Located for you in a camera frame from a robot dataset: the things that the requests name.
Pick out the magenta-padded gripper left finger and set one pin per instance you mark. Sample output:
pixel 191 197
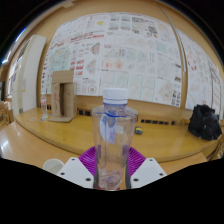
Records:
pixel 75 171

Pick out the white wall conduit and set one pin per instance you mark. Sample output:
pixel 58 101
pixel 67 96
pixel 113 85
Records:
pixel 178 56

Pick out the black bag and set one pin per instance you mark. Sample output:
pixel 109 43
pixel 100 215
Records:
pixel 204 122

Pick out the white ceramic mug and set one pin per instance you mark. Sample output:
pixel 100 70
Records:
pixel 52 165

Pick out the brown cardboard box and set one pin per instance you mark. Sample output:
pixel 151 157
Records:
pixel 68 100

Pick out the small dark tape measure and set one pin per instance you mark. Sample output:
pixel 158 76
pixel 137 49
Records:
pixel 139 130

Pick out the narrow printed wall poster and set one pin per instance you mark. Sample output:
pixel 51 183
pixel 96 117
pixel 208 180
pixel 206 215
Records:
pixel 200 73

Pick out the wooden chair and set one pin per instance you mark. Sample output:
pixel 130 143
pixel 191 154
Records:
pixel 5 113

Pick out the clear plastic water bottle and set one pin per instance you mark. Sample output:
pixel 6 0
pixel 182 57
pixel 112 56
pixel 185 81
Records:
pixel 114 140

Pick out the tall white cabinet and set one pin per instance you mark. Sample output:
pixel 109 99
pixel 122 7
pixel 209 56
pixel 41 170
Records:
pixel 31 73

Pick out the wide printed wall poster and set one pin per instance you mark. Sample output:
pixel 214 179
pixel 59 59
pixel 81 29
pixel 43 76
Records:
pixel 126 50

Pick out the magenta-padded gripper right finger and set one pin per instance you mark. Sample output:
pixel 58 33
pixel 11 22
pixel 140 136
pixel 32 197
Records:
pixel 146 171

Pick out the small clear bottle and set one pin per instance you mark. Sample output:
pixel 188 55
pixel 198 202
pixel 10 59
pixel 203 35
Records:
pixel 43 106

